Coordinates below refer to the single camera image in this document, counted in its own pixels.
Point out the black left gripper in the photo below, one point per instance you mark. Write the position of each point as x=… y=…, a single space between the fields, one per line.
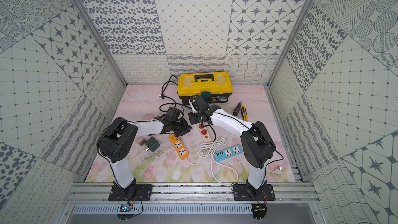
x=181 y=126

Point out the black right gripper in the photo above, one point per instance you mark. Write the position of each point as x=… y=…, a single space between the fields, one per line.
x=191 y=114

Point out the cream power strip red sockets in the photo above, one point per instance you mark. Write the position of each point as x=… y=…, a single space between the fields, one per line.
x=205 y=133

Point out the dark green dragon cube adapter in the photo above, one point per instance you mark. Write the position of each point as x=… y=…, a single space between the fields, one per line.
x=152 y=144

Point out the orange USB power strip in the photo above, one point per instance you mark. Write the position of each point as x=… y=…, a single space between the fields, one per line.
x=179 y=146

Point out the pink beige plug adapter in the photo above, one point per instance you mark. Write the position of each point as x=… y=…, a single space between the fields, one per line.
x=142 y=141

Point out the teal USB power strip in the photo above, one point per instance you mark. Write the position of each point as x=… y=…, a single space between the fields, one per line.
x=227 y=153

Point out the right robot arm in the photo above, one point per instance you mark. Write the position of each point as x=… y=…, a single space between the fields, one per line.
x=258 y=146

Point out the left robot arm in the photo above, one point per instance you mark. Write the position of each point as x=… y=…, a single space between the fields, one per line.
x=117 y=139

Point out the white plug on mat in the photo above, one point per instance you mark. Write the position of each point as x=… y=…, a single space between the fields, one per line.
x=277 y=171

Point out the yellow black toolbox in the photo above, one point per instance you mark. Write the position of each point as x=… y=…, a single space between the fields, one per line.
x=213 y=87

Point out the yellow utility knife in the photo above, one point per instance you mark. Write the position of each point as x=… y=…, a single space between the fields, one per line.
x=244 y=113

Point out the black handle screwdriver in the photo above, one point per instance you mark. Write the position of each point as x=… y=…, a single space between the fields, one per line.
x=237 y=109

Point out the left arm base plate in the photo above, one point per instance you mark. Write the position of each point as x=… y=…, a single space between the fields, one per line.
x=133 y=191

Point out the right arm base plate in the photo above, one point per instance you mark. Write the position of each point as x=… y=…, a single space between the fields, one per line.
x=245 y=192

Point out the aluminium mounting rail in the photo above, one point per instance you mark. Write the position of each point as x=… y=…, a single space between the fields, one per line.
x=192 y=193

